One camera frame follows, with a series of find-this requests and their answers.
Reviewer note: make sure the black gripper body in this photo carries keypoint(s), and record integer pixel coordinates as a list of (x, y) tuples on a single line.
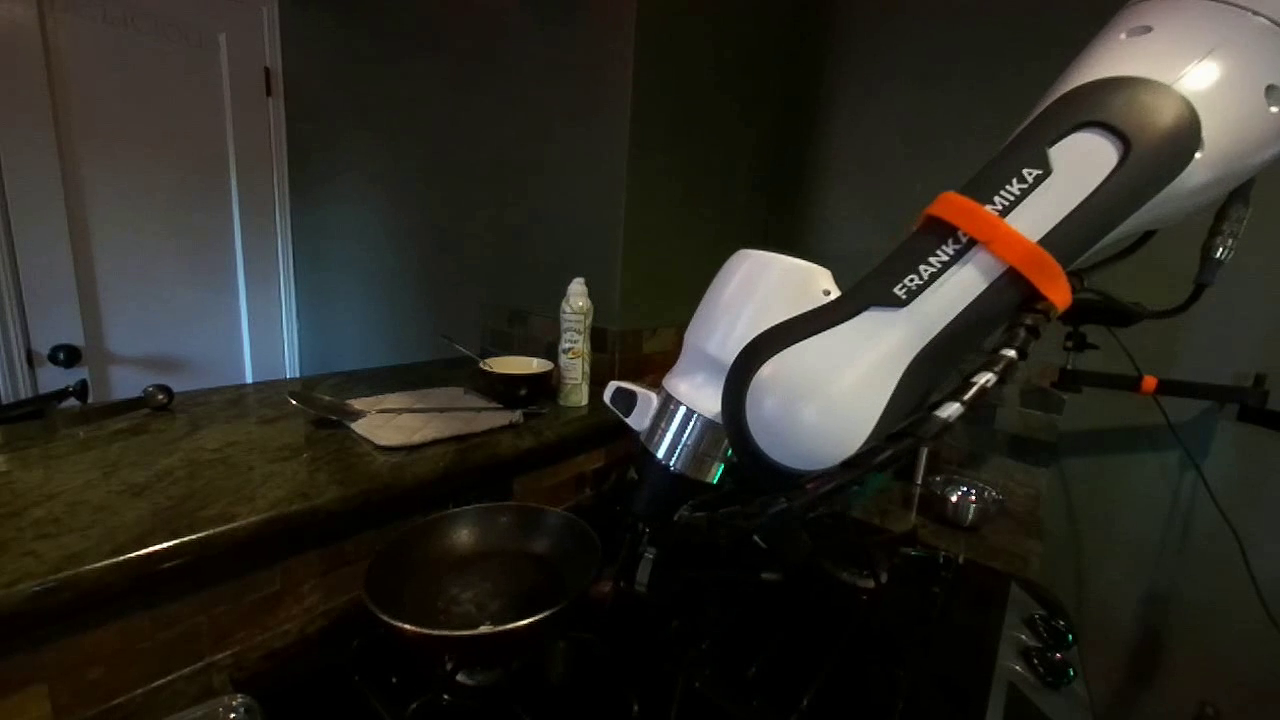
[(674, 535)]

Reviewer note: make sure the black frying pan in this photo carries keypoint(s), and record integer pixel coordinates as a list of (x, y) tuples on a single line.
[(482, 570)]

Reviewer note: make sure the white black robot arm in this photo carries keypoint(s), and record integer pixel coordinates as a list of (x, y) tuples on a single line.
[(798, 387)]

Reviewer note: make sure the black gas stove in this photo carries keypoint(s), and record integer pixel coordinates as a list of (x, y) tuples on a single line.
[(858, 630)]

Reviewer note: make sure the dark bowl with cream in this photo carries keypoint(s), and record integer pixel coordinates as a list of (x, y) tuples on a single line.
[(516, 377)]

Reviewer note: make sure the white spray bottle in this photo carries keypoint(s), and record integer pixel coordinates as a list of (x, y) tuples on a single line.
[(574, 355)]

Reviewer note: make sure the crumpled foil ball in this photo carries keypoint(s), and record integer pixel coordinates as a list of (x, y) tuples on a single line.
[(967, 503)]

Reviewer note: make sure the metal knife on towel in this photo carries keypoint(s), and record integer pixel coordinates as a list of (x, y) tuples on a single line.
[(327, 408)]

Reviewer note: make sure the black rod with orange clamp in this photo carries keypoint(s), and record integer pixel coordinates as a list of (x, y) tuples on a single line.
[(1248, 401)]

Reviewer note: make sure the black door knob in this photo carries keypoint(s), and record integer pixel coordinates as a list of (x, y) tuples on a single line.
[(67, 355)]

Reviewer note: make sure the white door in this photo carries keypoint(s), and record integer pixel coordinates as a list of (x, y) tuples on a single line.
[(147, 195)]

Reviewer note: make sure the black handle utensil on counter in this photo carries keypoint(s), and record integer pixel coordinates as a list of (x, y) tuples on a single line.
[(75, 401)]

